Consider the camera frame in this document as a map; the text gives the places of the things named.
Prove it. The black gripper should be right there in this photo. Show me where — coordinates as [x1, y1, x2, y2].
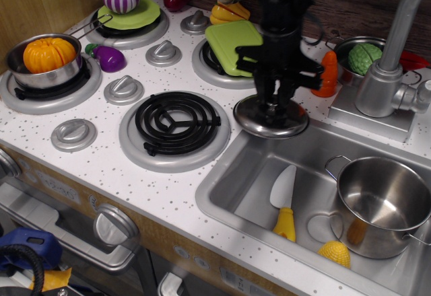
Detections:
[235, 30, 325, 113]

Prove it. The stainless steel pot lid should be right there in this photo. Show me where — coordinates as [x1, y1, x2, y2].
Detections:
[233, 95, 309, 139]

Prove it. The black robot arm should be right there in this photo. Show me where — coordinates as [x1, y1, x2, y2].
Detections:
[235, 0, 325, 114]

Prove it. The silver stove knob back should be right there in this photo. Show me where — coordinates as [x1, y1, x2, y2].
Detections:
[180, 10, 211, 35]

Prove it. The silver stove knob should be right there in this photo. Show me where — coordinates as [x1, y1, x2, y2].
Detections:
[180, 10, 211, 35]
[104, 75, 144, 106]
[51, 118, 98, 153]
[145, 40, 182, 67]

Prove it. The black front stove coil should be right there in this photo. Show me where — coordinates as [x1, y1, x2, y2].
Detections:
[135, 91, 222, 156]

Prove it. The silver stove knob upper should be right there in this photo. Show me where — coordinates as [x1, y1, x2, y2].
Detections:
[145, 40, 182, 67]

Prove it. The silver stove knob middle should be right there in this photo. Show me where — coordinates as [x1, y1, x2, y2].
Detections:
[104, 75, 144, 106]

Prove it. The silver stove knob front left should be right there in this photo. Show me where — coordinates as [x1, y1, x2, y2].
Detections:
[51, 118, 98, 153]

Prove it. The orange toy carrot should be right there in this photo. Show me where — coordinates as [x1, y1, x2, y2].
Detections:
[311, 50, 338, 98]

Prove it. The green toy cutting board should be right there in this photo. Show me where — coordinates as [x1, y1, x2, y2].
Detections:
[205, 20, 263, 77]

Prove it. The small steel pot right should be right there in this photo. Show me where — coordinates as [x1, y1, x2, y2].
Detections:
[325, 34, 386, 87]

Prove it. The green toy cabbage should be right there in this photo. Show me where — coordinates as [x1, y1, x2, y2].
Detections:
[347, 43, 383, 76]

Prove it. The yellow toy banana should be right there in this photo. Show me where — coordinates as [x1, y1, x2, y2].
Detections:
[209, 2, 251, 25]

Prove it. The silver toy faucet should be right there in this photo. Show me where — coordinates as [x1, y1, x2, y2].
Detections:
[329, 0, 430, 142]

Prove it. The silver sink basin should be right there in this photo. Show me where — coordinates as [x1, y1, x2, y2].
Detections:
[196, 121, 430, 295]

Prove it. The red toy chili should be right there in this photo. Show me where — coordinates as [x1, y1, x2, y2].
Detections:
[399, 50, 430, 71]

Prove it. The green toy plate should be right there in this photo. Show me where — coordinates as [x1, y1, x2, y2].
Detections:
[96, 0, 161, 30]

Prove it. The large steel pot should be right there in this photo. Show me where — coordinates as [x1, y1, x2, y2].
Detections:
[328, 157, 430, 259]

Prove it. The purple toy eggplant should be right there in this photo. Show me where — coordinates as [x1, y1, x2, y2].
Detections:
[85, 43, 127, 73]

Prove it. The yellow toy corn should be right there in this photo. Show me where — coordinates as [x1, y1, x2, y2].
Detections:
[318, 241, 351, 268]

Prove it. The silver oven dial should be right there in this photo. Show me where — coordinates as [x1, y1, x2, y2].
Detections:
[93, 203, 139, 246]

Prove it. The small steel saucepan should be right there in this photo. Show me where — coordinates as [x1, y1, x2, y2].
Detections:
[5, 13, 113, 90]

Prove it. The orange toy pumpkin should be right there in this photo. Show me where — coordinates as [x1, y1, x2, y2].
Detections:
[23, 37, 77, 74]

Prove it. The blue tool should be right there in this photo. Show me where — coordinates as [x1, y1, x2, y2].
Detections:
[1, 227, 63, 270]

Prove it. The yellow cloth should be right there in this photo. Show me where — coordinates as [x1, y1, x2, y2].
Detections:
[42, 268, 72, 292]

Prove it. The yellow handled toy knife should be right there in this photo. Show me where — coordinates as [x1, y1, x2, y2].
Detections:
[269, 165, 296, 242]

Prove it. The silver oven door handle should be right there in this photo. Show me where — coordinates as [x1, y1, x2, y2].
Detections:
[1, 183, 136, 274]

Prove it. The black braided cable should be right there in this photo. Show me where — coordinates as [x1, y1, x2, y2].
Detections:
[0, 242, 46, 292]

